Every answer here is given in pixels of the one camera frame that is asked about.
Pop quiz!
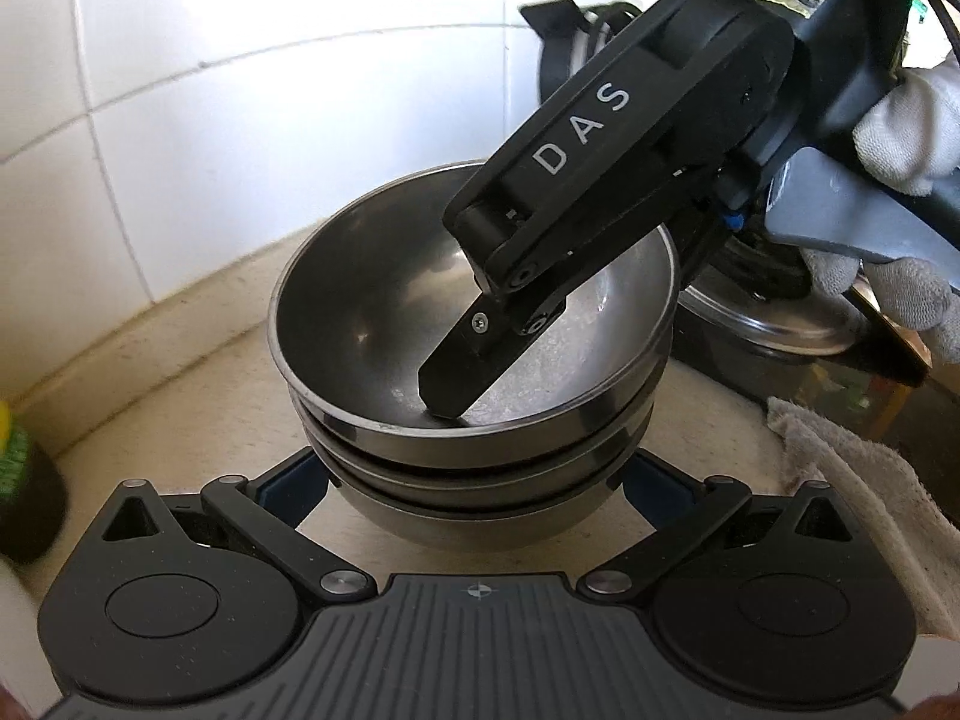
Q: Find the steel burner ring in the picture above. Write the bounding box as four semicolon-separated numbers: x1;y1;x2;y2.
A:
673;270;872;358

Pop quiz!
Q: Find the beige towel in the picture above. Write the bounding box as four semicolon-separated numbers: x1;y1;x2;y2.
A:
765;395;960;640

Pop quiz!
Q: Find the black gas stove top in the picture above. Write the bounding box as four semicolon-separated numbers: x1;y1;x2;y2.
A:
671;236;960;425

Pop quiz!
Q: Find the yellow label dark bottle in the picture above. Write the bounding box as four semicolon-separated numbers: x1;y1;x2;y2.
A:
0;400;73;568

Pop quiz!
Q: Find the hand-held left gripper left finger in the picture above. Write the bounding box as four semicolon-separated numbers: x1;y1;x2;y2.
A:
97;446;377;602

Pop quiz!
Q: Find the black cable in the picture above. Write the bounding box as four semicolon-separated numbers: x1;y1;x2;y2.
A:
910;0;960;87

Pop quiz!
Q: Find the person's right hand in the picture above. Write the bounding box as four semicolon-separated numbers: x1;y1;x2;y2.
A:
797;52;960;362

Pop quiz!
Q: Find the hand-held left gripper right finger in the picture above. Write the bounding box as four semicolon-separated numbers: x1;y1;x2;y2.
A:
577;454;860;602

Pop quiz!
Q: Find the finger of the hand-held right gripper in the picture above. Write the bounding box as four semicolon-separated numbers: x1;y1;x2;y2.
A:
670;165;733;295
417;292;569;422

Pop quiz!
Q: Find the black stove pan support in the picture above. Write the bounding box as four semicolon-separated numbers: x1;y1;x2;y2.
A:
519;0;650;115

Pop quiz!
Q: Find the stainless steel bowl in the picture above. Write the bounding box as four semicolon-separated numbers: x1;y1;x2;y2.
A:
288;379;662;500
321;431;640;545
268;160;680;445

